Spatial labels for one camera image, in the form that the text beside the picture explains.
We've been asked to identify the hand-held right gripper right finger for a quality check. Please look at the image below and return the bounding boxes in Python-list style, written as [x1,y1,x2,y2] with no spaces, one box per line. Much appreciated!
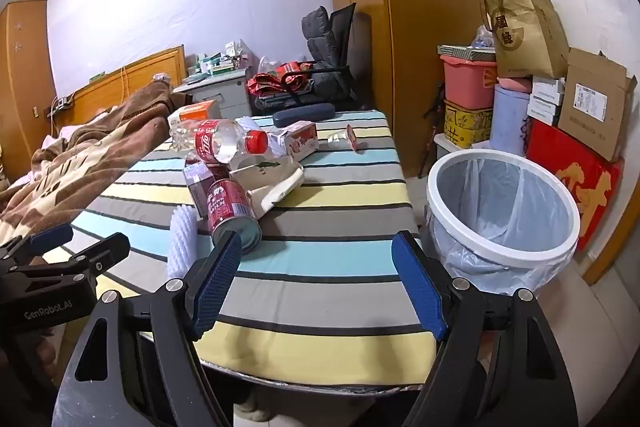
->
[391,229,581,427]

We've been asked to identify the pink plastic storage bin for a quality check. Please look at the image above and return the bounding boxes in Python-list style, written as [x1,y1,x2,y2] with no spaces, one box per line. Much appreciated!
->
[440,53,499,110]

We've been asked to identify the red drink can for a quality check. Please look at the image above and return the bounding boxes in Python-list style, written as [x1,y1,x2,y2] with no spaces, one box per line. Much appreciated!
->
[207,178,263,254]

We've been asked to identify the clear bag of blue items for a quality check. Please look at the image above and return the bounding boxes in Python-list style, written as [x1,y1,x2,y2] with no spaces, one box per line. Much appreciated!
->
[472,24,496,50]

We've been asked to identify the lilac round bin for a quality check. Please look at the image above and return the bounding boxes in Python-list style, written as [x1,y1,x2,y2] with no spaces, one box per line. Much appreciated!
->
[489,84,533,158]

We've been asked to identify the dark blue glasses case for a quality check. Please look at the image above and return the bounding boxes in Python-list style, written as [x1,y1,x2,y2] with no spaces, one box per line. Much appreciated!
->
[272,103,335,126]

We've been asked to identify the open cardboard box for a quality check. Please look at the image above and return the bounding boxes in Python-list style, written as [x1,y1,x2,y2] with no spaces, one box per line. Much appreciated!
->
[557,47,638,162]

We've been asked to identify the white power strip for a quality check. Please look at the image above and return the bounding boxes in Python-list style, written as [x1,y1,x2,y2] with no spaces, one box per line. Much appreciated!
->
[44,96,76,115]

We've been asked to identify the brown blanket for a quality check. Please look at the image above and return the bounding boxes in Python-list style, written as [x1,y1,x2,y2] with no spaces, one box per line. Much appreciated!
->
[0,79,188,248]

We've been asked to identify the purple drink carton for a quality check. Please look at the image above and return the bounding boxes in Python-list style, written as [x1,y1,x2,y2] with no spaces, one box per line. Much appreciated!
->
[182,164,216,219]

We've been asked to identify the white foam fruit net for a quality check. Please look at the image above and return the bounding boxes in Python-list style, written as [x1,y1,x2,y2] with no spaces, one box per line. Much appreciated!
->
[167,204,201,280]

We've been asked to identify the grey bedside cabinet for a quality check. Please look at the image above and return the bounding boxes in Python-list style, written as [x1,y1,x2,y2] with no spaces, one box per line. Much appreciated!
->
[172,67,253,120]

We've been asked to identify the striped flat box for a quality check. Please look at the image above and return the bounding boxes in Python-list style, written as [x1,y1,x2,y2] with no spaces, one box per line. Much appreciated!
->
[437,44,498,58]

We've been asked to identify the pink plastic lid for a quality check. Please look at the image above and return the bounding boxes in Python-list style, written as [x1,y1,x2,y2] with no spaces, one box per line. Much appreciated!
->
[495,76,533,92]

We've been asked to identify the grey padded cushion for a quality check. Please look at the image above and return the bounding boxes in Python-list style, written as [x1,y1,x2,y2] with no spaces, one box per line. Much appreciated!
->
[301,6,351,72]

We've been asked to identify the wooden bed headboard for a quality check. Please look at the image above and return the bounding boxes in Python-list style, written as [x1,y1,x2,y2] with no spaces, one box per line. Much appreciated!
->
[47,44,187,125]

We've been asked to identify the yellow patterned box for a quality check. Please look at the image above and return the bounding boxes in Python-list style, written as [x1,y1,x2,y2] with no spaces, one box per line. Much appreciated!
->
[443,99,496,150]

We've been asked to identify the red printed bags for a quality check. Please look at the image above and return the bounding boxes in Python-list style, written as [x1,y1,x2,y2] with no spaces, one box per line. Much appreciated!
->
[246,62,316,100]

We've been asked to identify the white bin with plastic liner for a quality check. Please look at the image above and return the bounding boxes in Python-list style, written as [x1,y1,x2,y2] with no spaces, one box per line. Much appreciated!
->
[419,150,585,298]

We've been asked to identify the wooden wardrobe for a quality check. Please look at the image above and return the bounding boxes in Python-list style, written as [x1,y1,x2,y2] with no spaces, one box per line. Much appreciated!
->
[317,0,483,178]

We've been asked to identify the pile of small boxes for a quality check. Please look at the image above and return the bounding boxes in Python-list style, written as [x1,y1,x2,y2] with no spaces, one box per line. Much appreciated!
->
[187,41,251,80]

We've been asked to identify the wooden cupboard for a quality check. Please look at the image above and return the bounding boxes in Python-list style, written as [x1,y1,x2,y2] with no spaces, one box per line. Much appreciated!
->
[0,0,58,188]

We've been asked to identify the clear plastic bottle red label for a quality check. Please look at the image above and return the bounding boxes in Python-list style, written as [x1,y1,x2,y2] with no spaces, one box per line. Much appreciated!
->
[169,118,269,164]

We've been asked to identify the clear storage box white lid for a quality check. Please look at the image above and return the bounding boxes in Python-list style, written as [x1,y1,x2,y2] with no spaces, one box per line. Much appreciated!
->
[432,133,493,178]

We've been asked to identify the black office chair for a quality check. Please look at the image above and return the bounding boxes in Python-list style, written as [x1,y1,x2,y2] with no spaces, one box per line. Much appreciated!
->
[250,2,373,118]

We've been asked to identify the wooden door frame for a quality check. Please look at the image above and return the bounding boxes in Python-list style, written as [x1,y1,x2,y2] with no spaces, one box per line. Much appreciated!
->
[580,187,640,288]

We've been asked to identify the small white flat box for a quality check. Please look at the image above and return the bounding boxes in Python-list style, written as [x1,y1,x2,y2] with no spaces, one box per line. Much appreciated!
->
[530,91,565,112]
[531,76,567,95]
[528,106,562,128]

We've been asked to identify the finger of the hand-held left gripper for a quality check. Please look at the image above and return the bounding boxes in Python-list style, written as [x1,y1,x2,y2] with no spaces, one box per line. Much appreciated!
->
[10,233,131,281]
[0,223,75,274]

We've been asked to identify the brown paper bag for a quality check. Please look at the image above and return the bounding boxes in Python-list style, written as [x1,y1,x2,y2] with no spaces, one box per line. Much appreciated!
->
[481,0,571,79]

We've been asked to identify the clear plastic cup red lid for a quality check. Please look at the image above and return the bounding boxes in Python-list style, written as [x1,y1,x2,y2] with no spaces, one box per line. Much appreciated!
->
[327,124,362,152]

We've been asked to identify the orange and white box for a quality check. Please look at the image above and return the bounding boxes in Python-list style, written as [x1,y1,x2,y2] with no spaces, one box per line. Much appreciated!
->
[176,99,222,122]

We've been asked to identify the cream printed paper bag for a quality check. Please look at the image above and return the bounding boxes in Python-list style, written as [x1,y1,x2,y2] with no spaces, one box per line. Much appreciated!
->
[229,155,306,220]

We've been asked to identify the pink milk carton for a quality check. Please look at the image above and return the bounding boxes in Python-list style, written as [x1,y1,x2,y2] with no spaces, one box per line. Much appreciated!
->
[267,121,321,158]

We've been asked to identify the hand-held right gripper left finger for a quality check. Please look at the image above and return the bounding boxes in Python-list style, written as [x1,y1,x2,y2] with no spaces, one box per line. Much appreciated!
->
[52,229,246,427]

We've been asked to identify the red gift box gold print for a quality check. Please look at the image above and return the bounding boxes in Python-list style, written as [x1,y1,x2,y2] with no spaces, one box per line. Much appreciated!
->
[525,119,626,253]

